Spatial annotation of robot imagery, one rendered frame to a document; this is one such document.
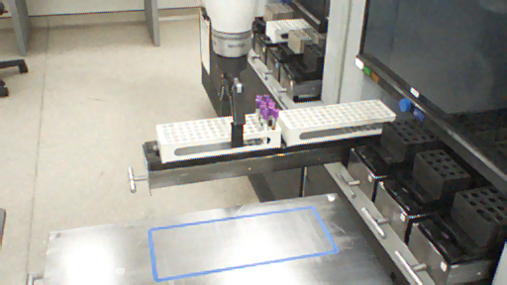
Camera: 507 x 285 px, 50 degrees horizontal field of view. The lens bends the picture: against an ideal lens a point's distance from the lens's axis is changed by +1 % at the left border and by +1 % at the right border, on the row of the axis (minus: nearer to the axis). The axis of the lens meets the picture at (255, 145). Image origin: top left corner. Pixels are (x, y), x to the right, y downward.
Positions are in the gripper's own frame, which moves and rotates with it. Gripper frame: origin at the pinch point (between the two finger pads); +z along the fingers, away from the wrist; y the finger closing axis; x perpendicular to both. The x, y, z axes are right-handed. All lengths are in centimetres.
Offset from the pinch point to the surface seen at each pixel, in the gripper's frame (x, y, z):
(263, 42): 29, -68, 4
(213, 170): -6.2, 6.7, 7.2
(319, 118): 23.0, 1.0, -0.6
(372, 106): 40.0, -2.4, -0.3
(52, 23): -63, -350, 83
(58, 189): -55, -111, 86
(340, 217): 14.3, 34.9, 3.8
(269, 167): 8.2, 6.7, 8.7
